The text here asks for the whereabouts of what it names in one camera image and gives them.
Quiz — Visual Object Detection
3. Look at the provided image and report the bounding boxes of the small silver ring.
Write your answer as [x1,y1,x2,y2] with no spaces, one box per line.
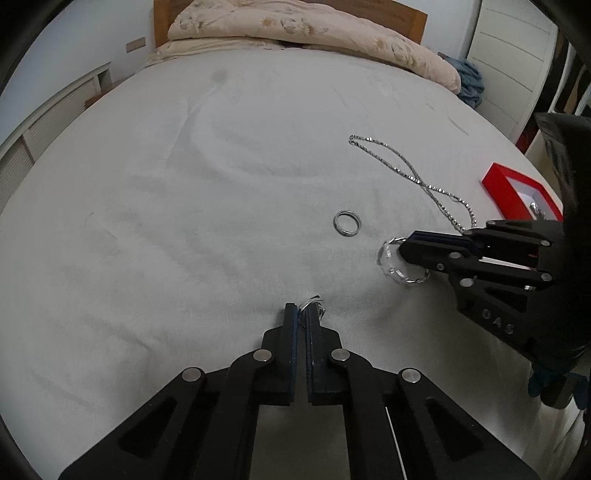
[298,295,328,330]
[333,210,362,237]

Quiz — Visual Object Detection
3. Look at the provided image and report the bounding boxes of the thin silver bracelet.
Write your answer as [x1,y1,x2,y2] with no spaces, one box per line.
[379,235,432,286]

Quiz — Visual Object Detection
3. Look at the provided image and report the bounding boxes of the wooden headboard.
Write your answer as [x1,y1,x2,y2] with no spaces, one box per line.
[153,0,428,49]

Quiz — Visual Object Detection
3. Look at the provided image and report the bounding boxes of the blue clothes pile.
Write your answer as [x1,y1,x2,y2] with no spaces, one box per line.
[438,53,485,109]

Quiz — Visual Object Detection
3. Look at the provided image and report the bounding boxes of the white wardrobe door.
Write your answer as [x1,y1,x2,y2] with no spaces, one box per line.
[465,0,559,139]

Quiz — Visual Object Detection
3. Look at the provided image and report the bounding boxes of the beige floral duvet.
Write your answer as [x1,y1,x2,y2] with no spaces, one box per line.
[167,0,462,95]

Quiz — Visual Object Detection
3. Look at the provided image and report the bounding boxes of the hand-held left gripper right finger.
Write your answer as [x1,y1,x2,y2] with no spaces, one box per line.
[305,302,543,480]

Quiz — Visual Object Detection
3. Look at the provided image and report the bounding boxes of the silver chain necklace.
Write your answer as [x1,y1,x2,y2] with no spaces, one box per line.
[348,134,478,234]

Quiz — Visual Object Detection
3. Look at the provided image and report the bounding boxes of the red jewelry box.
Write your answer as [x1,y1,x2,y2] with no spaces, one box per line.
[481,161,565,221]

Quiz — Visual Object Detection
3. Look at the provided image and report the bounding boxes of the open closet with clothes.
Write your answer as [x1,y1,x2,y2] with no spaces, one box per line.
[545,28,591,116]

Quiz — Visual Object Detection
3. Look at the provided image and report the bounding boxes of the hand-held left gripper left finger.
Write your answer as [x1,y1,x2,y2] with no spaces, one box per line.
[58,302,301,480]

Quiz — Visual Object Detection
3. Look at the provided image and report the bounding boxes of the beige pillow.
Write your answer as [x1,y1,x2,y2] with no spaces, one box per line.
[139,39,287,70]

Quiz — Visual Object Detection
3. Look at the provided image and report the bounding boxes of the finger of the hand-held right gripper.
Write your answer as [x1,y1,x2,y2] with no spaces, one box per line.
[411,220,568,258]
[398,239,554,291]

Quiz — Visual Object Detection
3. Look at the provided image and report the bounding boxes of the white louvered wall cabinet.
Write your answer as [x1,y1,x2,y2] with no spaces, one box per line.
[0,62,114,213]

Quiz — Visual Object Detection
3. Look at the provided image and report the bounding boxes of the person's right hand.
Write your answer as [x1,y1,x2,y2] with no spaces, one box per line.
[527,367,557,400]

